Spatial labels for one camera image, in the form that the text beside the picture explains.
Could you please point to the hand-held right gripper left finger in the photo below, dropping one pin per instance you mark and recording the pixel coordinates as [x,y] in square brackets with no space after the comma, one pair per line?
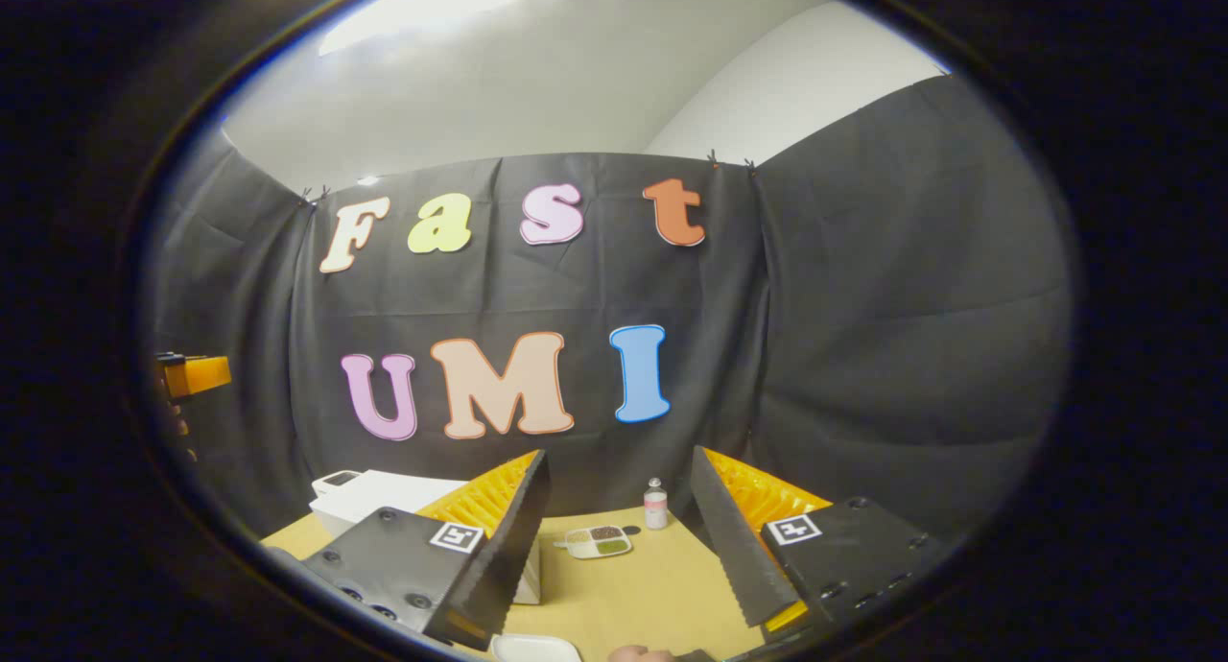
[508,547]

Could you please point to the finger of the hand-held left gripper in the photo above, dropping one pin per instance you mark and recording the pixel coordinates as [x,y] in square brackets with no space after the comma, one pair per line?
[201,374]

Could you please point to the white square plate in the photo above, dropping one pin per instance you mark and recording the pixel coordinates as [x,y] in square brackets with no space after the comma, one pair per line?
[535,649]

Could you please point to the small bottle with pink label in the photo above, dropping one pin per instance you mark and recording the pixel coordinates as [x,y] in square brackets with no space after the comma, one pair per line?
[656,508]

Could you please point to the white microwave oven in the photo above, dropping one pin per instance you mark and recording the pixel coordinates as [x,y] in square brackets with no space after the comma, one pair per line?
[393,494]

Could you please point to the white divided dish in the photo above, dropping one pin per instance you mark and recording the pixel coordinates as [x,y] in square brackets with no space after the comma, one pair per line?
[597,541]

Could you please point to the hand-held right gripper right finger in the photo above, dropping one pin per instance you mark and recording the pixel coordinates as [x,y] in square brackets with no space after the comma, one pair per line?
[734,537]

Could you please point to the white toaster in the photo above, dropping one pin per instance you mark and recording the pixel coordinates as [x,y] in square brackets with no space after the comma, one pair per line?
[336,479]

